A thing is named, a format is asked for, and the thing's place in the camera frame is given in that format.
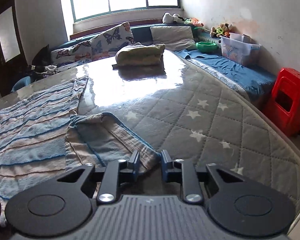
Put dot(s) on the brown plush toys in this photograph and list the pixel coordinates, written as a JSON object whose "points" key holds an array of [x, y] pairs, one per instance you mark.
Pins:
{"points": [[222, 30]]}

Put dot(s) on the black bag on bench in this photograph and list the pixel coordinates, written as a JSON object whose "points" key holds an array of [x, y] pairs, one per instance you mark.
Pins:
{"points": [[41, 66]]}

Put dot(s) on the dark wooden door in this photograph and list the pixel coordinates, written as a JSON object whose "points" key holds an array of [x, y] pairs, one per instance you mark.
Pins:
{"points": [[12, 58]]}

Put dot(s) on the white plush toy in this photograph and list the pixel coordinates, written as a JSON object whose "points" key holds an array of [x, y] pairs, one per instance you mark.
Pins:
{"points": [[170, 19]]}

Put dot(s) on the green plastic basin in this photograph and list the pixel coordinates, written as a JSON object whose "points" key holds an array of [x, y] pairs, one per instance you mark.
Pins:
{"points": [[206, 47]]}

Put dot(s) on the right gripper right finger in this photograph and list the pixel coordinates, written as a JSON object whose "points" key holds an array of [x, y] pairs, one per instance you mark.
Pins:
{"points": [[183, 172]]}

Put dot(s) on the red plastic stool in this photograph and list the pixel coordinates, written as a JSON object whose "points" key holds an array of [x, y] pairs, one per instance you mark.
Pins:
{"points": [[283, 105]]}

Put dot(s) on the folded yellow green blanket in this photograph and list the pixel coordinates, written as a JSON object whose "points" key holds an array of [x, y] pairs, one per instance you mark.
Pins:
{"points": [[139, 55]]}

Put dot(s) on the butterfly print pillow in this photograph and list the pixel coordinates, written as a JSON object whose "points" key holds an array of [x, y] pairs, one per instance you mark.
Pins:
{"points": [[79, 53], [109, 42]]}

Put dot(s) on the blue bench cover cloth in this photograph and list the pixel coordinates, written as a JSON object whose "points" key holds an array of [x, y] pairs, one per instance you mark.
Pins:
{"points": [[249, 82]]}

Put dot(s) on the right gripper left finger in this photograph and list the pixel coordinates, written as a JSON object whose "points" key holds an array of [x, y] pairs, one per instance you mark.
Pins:
{"points": [[118, 172]]}

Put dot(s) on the grey star quilted table cover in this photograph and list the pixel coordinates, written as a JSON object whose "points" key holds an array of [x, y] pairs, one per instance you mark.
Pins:
{"points": [[189, 113]]}

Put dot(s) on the grey plain pillow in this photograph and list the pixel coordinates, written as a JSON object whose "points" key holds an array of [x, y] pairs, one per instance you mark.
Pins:
{"points": [[175, 38]]}

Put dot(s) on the striped blue beige shirt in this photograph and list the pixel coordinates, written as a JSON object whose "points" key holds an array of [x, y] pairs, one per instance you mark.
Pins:
{"points": [[43, 136]]}

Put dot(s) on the clear plastic storage box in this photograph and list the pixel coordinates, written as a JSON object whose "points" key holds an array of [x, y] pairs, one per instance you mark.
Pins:
{"points": [[237, 49]]}

